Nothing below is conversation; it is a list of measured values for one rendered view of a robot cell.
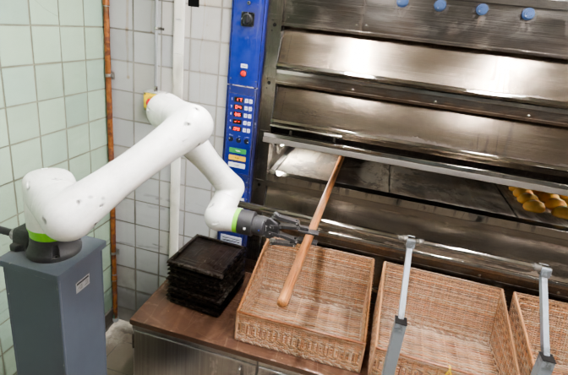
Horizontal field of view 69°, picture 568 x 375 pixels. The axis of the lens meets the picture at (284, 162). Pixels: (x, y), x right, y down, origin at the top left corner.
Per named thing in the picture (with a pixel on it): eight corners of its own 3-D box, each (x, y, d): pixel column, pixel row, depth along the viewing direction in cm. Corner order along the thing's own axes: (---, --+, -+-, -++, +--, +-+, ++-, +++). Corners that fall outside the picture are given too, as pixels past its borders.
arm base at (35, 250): (-20, 247, 119) (-24, 229, 117) (22, 225, 133) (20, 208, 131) (57, 268, 114) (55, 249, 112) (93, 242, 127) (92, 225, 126)
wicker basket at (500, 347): (372, 305, 212) (382, 258, 203) (488, 334, 201) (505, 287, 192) (365, 377, 168) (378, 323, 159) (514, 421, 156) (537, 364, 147)
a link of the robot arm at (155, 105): (150, 116, 122) (178, 89, 126) (132, 107, 131) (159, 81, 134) (184, 154, 135) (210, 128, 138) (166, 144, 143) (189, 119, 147)
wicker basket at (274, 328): (262, 278, 224) (267, 233, 215) (366, 302, 213) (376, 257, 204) (231, 340, 179) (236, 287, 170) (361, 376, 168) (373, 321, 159)
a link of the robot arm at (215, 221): (203, 232, 157) (196, 219, 148) (215, 204, 164) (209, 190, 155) (237, 240, 154) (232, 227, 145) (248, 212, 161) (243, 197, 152)
